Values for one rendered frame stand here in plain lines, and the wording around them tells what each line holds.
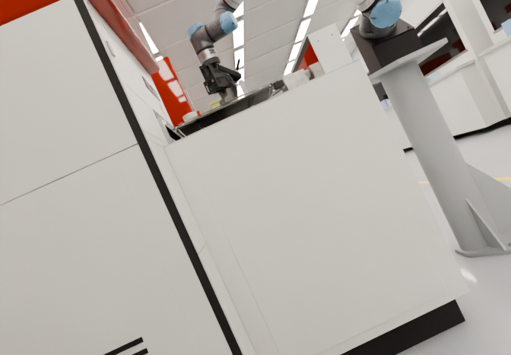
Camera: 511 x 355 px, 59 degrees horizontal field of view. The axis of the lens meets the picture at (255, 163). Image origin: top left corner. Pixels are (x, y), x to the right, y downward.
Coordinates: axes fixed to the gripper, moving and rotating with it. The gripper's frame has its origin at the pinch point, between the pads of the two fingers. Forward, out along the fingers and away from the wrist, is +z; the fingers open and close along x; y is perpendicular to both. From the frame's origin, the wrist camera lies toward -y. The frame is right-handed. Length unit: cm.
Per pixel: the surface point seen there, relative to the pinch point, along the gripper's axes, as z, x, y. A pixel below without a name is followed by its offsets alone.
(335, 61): 6.4, 49.4, 2.3
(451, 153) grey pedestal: 51, 44, -54
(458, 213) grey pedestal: 74, 38, -50
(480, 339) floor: 91, 60, 14
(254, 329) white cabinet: 67, 17, 48
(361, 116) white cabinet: 25, 53, 8
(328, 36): -2, 50, 1
